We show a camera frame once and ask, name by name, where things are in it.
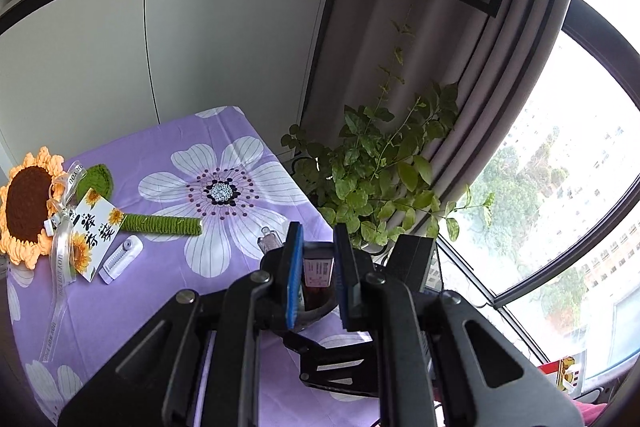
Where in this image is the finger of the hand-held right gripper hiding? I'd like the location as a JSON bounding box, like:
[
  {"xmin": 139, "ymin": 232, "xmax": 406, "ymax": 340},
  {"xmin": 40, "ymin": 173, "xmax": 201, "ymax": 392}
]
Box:
[{"xmin": 282, "ymin": 331, "xmax": 382, "ymax": 401}]

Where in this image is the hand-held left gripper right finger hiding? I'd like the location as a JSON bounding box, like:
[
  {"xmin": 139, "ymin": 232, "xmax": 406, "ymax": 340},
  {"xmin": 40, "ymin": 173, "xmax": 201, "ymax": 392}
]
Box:
[{"xmin": 332, "ymin": 223, "xmax": 596, "ymax": 427}]

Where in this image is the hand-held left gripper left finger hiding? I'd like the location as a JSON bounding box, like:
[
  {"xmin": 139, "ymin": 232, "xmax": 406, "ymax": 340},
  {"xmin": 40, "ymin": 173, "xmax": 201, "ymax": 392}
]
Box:
[{"xmin": 57, "ymin": 222, "xmax": 306, "ymax": 427}]

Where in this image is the small brown bottle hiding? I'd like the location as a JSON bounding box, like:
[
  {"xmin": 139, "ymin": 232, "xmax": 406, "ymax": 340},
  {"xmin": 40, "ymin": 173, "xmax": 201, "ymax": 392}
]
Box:
[{"xmin": 302, "ymin": 257, "xmax": 335, "ymax": 304}]

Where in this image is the grey pen holder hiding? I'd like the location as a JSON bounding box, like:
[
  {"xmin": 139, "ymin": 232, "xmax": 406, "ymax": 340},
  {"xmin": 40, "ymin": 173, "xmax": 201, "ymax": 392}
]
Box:
[{"xmin": 257, "ymin": 241, "xmax": 342, "ymax": 334}]

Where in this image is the small clear bottle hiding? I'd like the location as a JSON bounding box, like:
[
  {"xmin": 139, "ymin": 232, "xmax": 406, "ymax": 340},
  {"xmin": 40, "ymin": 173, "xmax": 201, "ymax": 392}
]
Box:
[{"xmin": 257, "ymin": 227, "xmax": 282, "ymax": 254}]

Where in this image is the green potted plant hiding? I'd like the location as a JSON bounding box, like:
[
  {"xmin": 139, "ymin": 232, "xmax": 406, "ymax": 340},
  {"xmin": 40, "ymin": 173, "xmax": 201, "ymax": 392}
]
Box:
[{"xmin": 280, "ymin": 11, "xmax": 496, "ymax": 254}]

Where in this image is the purple floral tablecloth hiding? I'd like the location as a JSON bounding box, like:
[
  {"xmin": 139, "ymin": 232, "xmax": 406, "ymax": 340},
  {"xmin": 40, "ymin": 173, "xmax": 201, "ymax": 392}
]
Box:
[{"xmin": 5, "ymin": 106, "xmax": 382, "ymax": 427}]

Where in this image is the window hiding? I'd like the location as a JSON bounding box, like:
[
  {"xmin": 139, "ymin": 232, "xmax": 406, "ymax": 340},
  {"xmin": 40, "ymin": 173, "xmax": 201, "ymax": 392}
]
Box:
[{"xmin": 434, "ymin": 0, "xmax": 640, "ymax": 384}]

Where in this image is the white correction tape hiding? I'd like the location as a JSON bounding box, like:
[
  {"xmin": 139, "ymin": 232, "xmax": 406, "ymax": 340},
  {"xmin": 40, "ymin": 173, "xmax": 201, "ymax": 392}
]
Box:
[{"xmin": 98, "ymin": 237, "xmax": 145, "ymax": 283}]

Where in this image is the red yellow box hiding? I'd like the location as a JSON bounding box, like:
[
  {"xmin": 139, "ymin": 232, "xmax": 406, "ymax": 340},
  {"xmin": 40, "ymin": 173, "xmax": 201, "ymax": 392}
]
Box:
[{"xmin": 542, "ymin": 351, "xmax": 587, "ymax": 396}]

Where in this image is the sunflower gift card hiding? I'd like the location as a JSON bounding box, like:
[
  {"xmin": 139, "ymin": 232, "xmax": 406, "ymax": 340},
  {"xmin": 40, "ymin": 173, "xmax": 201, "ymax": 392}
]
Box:
[{"xmin": 67, "ymin": 187, "xmax": 126, "ymax": 283}]

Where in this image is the grey curtain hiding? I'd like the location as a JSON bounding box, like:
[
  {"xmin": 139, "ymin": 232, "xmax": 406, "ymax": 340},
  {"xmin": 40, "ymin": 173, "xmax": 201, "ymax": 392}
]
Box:
[{"xmin": 300, "ymin": 0, "xmax": 582, "ymax": 254}]

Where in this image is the white printed ribbon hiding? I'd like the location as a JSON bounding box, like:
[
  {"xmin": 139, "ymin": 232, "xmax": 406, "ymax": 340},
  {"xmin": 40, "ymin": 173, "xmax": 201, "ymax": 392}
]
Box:
[{"xmin": 40, "ymin": 161, "xmax": 84, "ymax": 364}]

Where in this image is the white cabinet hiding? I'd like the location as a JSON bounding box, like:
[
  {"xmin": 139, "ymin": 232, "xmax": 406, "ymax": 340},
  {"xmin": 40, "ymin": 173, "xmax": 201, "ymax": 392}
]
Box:
[{"xmin": 0, "ymin": 0, "xmax": 337, "ymax": 158}]

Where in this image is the crochet sunflower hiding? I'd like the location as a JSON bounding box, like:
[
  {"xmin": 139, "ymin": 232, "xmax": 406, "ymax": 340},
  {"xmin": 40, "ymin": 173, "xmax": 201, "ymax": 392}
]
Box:
[{"xmin": 0, "ymin": 146, "xmax": 204, "ymax": 271}]

